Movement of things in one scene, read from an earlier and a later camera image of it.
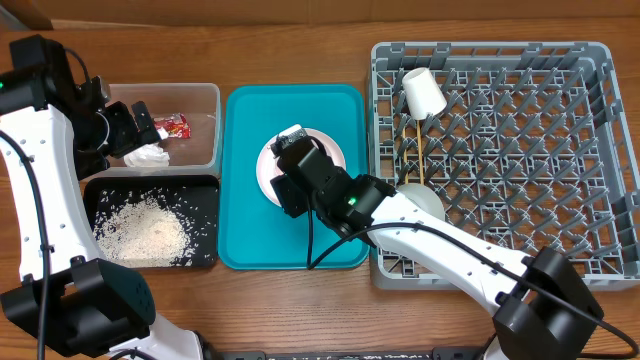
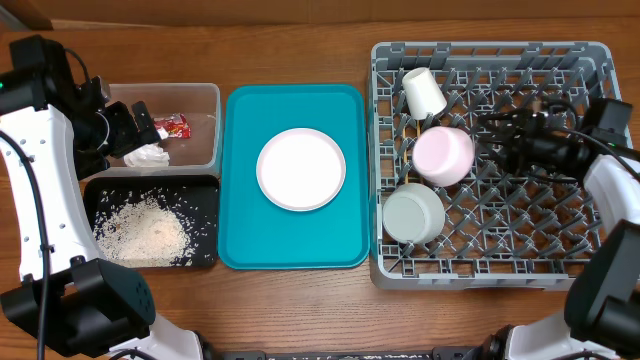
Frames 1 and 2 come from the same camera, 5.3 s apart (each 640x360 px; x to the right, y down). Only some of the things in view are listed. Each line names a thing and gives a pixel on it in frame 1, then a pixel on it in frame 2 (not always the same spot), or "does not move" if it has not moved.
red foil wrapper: [175, 126] does not move
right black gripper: [286, 201] → [517, 139]
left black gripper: [128, 136] does not move
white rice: [151, 228] does not move
